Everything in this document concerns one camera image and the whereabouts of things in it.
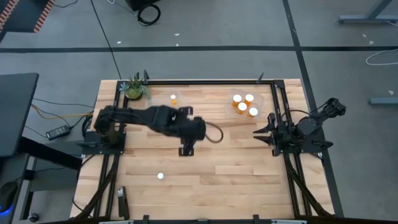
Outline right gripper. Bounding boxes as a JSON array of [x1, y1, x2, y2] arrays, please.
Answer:
[[252, 112, 283, 157]]

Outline clear plastic bin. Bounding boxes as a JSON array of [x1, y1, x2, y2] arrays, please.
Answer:
[[147, 89, 191, 110], [228, 88, 266, 121]]

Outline orange striped bin rack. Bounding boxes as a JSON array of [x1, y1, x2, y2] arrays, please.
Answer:
[[0, 0, 56, 34]]

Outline potted green plant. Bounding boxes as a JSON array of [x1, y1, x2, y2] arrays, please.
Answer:
[[119, 73, 152, 101]]

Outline black flat bar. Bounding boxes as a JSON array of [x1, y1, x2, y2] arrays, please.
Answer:
[[117, 185, 131, 221]]

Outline black power adapter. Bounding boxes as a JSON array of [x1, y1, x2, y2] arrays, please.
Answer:
[[45, 124, 72, 141]]

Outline black desk beam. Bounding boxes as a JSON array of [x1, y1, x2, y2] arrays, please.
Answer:
[[17, 136, 82, 171]]

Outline black box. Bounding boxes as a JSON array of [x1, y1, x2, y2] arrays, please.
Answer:
[[125, 0, 160, 12]]

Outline black desk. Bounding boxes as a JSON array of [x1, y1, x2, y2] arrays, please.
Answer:
[[0, 72, 40, 158]]

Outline computer mouse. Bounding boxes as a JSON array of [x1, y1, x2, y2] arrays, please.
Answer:
[[0, 181, 19, 206]]

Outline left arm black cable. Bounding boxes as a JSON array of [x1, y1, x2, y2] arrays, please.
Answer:
[[203, 120, 224, 145]]

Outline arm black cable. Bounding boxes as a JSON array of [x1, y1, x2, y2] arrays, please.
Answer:
[[203, 120, 224, 145], [280, 108, 326, 124]]

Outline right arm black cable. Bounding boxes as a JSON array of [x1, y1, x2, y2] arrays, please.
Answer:
[[280, 108, 326, 124]]

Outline black aluminium rig frame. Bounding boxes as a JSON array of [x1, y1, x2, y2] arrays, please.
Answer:
[[70, 70, 336, 224]]

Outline yellow floor cable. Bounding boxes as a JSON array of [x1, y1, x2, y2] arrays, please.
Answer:
[[30, 103, 95, 121]]

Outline thin black desk cable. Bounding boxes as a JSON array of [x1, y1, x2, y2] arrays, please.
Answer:
[[32, 97, 95, 110]]

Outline long black floor cable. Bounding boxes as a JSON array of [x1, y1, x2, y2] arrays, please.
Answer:
[[89, 0, 123, 81]]

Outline white floor cable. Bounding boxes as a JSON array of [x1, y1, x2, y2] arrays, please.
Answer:
[[365, 48, 398, 67]]

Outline coiled black cable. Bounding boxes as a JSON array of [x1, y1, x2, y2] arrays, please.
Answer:
[[137, 2, 162, 27]]

